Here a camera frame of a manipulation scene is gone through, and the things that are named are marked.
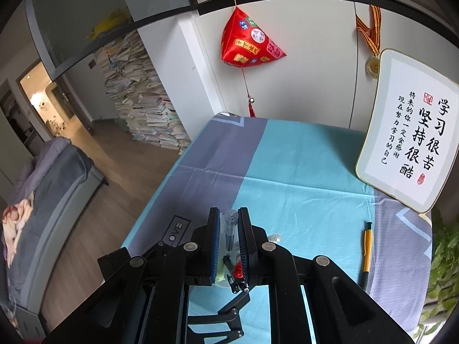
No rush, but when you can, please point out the green pen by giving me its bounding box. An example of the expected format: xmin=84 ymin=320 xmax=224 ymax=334
xmin=215 ymin=263 xmax=225 ymax=284

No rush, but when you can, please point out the green potted plant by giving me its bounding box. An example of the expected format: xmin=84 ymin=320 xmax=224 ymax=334
xmin=414 ymin=210 xmax=458 ymax=343

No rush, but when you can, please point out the blue clear gel pen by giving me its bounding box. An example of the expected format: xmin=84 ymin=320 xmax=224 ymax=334
xmin=219 ymin=209 xmax=238 ymax=256

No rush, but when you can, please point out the red pyramid hanging ornament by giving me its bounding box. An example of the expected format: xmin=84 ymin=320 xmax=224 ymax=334
xmin=220 ymin=5 xmax=286 ymax=117

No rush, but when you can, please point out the blue grey tablecloth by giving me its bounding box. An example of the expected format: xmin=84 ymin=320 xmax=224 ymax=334
xmin=123 ymin=115 xmax=433 ymax=332

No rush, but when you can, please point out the framed calligraphy sign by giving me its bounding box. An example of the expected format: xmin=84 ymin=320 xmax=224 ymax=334
xmin=355 ymin=49 xmax=458 ymax=213

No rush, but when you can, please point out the gold medal with ribbon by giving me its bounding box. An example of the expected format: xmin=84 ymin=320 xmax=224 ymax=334
xmin=355 ymin=5 xmax=382 ymax=79

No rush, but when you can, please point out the orange black pen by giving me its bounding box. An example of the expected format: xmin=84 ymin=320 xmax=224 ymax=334
xmin=359 ymin=222 xmax=373 ymax=290

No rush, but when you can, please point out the grey bed with blanket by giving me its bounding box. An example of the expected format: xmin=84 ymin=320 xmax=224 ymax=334
xmin=1 ymin=137 xmax=105 ymax=338

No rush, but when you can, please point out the red utility knife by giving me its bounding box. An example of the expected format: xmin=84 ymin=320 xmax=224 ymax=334
xmin=232 ymin=262 xmax=244 ymax=280

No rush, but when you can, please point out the black dark-blue ballpoint pen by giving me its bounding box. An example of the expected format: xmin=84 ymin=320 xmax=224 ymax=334
xmin=223 ymin=255 xmax=250 ymax=294

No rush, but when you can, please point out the translucent white plastic cup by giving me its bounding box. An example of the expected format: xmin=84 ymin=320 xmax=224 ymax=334
xmin=215 ymin=221 xmax=284 ymax=291

